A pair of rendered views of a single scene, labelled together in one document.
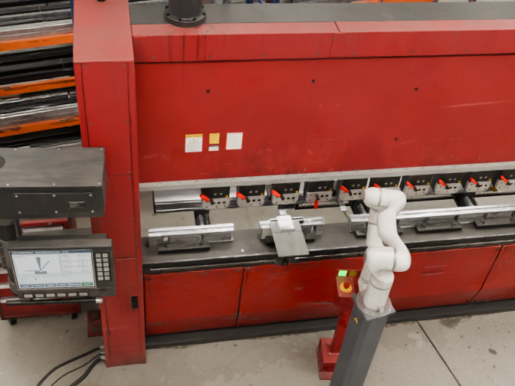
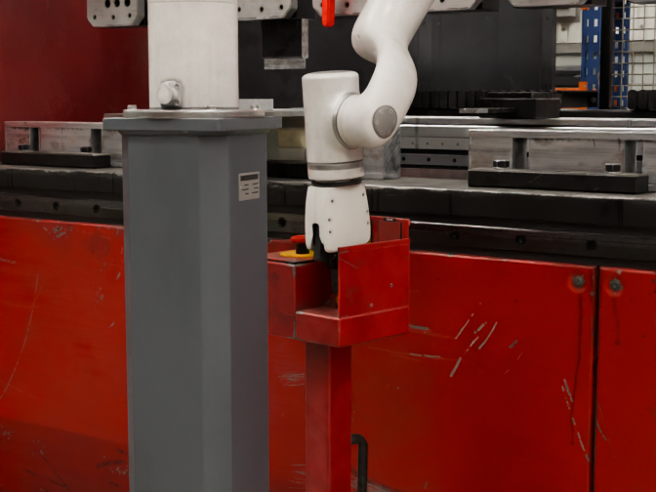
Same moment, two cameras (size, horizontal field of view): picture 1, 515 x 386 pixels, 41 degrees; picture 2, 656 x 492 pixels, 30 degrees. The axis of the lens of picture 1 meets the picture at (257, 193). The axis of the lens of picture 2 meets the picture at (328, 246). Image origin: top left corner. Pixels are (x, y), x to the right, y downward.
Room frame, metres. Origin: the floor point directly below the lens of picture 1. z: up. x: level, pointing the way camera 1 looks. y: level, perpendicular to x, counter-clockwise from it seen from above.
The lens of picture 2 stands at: (1.44, -2.10, 1.03)
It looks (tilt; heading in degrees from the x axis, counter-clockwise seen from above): 7 degrees down; 51
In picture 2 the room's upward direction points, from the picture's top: straight up
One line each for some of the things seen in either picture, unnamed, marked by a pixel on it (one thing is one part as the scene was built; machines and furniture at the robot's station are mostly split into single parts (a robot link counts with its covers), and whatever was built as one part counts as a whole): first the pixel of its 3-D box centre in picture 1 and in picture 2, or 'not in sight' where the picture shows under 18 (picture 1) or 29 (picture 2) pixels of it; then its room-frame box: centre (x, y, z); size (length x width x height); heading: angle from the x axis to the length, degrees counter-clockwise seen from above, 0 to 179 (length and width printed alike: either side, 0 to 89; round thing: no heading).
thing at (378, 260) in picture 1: (379, 266); not in sight; (2.34, -0.66, 1.30); 0.19 x 0.12 x 0.24; 92
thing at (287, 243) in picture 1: (288, 238); (235, 113); (2.75, -0.21, 1.00); 0.26 x 0.18 x 0.01; 15
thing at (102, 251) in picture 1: (64, 264); not in sight; (2.01, 0.84, 1.42); 0.45 x 0.12 x 0.36; 101
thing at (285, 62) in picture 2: (286, 204); (284, 44); (2.89, -0.17, 1.13); 0.10 x 0.02 x 0.10; 105
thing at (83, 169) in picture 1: (53, 235); not in sight; (2.08, 0.91, 1.53); 0.51 x 0.25 x 0.85; 101
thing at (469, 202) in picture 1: (458, 186); not in sight; (3.61, -1.38, 0.81); 0.64 x 0.08 x 0.14; 15
